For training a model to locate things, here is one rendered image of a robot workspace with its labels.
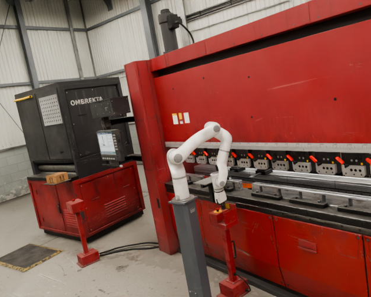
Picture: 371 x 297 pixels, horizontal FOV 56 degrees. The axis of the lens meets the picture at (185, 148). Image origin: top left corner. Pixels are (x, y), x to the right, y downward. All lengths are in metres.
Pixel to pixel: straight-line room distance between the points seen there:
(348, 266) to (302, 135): 0.95
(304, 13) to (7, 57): 8.52
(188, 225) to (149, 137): 1.41
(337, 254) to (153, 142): 2.26
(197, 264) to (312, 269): 0.90
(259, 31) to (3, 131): 7.95
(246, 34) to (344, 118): 1.00
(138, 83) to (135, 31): 6.20
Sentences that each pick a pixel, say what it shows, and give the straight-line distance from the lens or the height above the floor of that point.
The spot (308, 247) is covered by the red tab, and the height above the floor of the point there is 0.58.
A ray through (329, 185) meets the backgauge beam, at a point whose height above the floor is 0.94.
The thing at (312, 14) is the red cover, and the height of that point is 2.21.
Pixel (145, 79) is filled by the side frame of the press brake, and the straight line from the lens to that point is 3.98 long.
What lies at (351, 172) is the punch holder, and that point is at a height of 1.15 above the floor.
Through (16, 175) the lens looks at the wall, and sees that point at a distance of 9.90.
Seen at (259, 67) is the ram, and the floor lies 1.95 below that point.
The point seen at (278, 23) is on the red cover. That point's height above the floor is 2.22.
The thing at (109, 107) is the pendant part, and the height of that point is 1.85.
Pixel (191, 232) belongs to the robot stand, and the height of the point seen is 0.74.
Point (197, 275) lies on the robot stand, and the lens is 3.08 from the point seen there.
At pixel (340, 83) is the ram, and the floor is 1.74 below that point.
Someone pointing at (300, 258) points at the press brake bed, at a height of 0.45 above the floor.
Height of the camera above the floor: 1.84
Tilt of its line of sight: 9 degrees down
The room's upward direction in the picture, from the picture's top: 10 degrees counter-clockwise
